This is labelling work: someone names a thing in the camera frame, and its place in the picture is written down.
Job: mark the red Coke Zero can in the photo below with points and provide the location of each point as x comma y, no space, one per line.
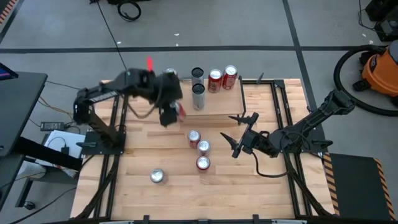
203,163

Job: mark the orange shop vacuum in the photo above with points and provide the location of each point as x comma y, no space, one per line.
335,74
381,71

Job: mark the silver Diet Coke can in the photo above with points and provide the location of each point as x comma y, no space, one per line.
157,176
204,147

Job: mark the white paper sheets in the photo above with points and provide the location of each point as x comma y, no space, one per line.
56,137

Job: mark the black mat hazard stripes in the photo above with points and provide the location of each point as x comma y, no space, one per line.
357,186

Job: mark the wooden shelf black metal legs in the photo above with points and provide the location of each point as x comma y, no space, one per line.
224,102

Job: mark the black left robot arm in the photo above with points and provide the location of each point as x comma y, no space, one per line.
136,84

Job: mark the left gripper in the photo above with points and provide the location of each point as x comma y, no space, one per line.
168,116

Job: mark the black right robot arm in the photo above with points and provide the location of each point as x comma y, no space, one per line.
311,119

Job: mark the black side desk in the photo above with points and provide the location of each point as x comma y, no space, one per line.
18,102

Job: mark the dark tablet screen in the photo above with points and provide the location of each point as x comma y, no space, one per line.
6,73

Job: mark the slim silver can black top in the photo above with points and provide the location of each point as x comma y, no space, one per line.
198,98
197,74

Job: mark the black power adapter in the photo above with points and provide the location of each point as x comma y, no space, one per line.
52,126

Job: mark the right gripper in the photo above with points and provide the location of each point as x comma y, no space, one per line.
252,141

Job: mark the red Coca-Cola can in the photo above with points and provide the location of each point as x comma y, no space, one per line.
214,81
194,139
230,77

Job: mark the black floor equipment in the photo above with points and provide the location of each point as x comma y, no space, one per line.
387,28

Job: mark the black metal table frame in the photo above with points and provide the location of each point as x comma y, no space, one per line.
279,84

